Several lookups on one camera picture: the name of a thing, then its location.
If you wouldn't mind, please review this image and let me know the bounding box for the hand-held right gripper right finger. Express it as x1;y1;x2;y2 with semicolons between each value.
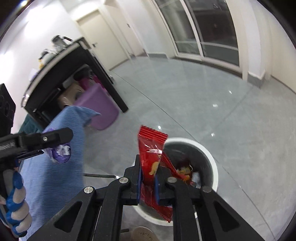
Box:
154;168;265;241

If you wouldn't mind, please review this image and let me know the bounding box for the magenta plastic container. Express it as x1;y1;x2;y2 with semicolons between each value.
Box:
79;77;102;91

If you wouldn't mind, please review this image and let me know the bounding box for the glass sliding door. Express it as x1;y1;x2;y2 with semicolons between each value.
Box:
153;0;243;77

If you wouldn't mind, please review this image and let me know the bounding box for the black table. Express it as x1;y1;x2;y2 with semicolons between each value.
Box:
22;37;129;130

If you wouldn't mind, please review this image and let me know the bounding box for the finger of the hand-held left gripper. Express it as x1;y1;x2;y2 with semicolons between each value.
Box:
17;127;74;150
17;149;45;161

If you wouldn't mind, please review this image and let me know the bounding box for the white door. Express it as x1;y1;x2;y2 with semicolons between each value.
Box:
76;10;130;70

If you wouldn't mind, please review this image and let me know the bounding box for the black metal chair bar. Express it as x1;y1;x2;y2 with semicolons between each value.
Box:
83;173;116;179

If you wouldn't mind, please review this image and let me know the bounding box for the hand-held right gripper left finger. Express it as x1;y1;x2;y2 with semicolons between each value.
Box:
28;154;142;241

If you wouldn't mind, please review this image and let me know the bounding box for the purple wrapper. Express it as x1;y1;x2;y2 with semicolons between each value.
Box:
42;127;72;164

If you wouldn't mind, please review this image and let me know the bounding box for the teal cloth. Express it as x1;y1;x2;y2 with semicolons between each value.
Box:
18;115;44;133

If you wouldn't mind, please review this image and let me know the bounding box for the red snack packet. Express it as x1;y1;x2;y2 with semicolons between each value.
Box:
138;125;185;223

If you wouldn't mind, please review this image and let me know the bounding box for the white round trash bin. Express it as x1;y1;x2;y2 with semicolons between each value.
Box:
132;137;219;226

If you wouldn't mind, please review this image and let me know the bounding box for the blue towel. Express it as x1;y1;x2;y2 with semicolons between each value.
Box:
17;105;102;241

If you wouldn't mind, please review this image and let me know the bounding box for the cardboard box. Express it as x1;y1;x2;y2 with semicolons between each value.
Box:
57;83;85;109

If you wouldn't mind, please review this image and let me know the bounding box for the purple plastic storage bin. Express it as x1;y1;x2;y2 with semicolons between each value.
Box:
73;83;119;131

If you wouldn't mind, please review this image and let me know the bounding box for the orange snack packet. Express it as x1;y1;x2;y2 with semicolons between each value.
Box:
177;166;193;182

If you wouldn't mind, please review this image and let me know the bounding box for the beige slipper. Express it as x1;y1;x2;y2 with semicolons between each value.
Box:
132;226;160;241

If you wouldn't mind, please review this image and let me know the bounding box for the glass kettle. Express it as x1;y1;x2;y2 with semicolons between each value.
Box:
51;35;72;50

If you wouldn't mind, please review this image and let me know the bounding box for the person's left hand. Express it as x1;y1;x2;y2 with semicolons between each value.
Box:
0;169;33;238

